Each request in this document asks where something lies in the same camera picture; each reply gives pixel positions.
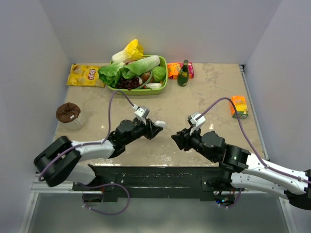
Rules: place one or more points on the brown topped beige cup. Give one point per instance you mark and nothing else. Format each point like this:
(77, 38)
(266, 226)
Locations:
(70, 116)

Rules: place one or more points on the orange pink snack box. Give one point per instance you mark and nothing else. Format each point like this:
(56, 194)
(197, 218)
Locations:
(173, 70)

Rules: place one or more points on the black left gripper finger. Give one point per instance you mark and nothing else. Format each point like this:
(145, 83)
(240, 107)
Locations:
(150, 136)
(152, 128)

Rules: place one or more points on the green glass bottle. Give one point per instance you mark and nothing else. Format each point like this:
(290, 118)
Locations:
(183, 75)

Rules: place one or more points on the pale romaine lettuce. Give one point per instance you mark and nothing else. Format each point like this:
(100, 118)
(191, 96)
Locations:
(140, 66)

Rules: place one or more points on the green lettuce leaf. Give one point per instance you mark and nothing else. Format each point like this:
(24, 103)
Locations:
(111, 74)

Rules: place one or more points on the round green cabbage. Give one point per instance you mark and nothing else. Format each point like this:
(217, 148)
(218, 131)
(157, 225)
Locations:
(159, 74)

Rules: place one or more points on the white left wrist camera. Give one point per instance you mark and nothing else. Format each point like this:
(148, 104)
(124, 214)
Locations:
(141, 113)

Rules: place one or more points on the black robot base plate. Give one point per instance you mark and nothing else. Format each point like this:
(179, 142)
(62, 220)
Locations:
(153, 182)

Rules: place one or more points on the brown onion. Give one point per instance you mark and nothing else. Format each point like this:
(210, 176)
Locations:
(145, 76)

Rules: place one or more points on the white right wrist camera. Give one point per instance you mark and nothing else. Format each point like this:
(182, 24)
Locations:
(196, 120)

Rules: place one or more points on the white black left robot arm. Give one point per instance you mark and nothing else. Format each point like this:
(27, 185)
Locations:
(60, 160)

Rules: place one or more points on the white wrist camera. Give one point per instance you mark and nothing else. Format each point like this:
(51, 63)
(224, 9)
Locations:
(141, 113)
(196, 120)

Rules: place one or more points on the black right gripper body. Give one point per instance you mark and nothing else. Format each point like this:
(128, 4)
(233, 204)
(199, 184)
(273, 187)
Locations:
(195, 142)

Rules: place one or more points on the yellow napa cabbage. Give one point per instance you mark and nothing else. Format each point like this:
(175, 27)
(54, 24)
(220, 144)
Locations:
(132, 52)

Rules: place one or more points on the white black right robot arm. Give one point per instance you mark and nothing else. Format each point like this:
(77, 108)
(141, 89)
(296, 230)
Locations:
(241, 169)

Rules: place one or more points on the dark red grapes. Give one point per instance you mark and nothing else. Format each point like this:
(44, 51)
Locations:
(129, 84)

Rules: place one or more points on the orange juice carton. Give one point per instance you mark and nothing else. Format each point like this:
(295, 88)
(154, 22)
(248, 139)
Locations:
(241, 106)

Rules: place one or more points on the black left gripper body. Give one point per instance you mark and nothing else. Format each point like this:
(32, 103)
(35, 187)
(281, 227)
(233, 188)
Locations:
(139, 130)

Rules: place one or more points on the green plastic basket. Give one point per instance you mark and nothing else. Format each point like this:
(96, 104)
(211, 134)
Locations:
(142, 90)

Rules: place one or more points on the white earbud charging case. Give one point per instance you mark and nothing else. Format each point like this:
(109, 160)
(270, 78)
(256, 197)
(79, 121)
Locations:
(160, 124)

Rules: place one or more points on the yellow Lays chips bag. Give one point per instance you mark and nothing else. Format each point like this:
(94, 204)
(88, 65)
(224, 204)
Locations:
(84, 75)

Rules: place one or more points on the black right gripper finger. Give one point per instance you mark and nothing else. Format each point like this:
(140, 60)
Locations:
(186, 132)
(181, 142)

